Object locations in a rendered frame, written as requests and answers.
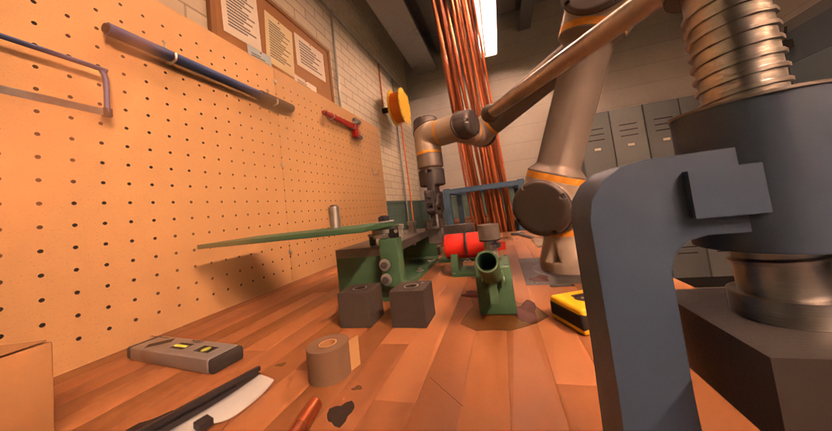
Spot blue and grey bar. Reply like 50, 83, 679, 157
100, 22, 296, 115

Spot grey-blue bench vise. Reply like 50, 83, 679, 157
572, 0, 832, 431

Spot wooden notice board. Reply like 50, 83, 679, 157
203, 0, 336, 102

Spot grey floor sheet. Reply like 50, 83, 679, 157
517, 257, 581, 287

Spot dark green wall box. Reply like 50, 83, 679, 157
386, 200, 431, 229

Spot yellow cable reel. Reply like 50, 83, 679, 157
385, 86, 413, 127

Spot red pipe wrench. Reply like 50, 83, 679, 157
321, 109, 364, 141

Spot dark grey former block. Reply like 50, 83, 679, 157
389, 280, 436, 329
337, 281, 385, 329

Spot grey box with yellow labels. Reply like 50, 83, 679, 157
127, 336, 244, 375

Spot green top plate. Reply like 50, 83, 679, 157
196, 220, 398, 250

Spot copper tube bundle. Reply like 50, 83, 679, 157
425, 0, 517, 231

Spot green pump lever socket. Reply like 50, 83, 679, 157
474, 251, 519, 317

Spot brown tape roll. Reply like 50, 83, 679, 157
305, 333, 361, 388

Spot ceiling light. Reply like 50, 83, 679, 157
467, 0, 499, 59

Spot blue hacksaw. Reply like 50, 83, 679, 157
0, 31, 114, 119

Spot green pipe bender body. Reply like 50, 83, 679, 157
336, 222, 444, 299

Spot orange pegboard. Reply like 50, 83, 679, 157
0, 0, 389, 377

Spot white blade black handle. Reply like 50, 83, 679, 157
125, 365, 276, 431

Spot short copper tube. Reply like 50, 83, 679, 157
289, 396, 323, 431

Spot red hydraulic ram cylinder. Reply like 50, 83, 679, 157
443, 232, 486, 257

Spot grey lockers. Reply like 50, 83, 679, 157
580, 95, 736, 280

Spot yellow tape measure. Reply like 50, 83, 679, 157
550, 289, 592, 337

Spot blue steel frame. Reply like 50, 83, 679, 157
442, 179, 525, 225

